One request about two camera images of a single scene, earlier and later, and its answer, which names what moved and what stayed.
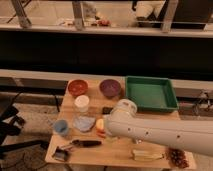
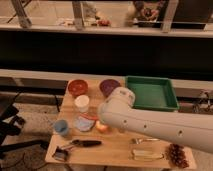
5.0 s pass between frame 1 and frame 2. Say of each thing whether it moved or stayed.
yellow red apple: stayed
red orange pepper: moved
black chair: stayed
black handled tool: stayed
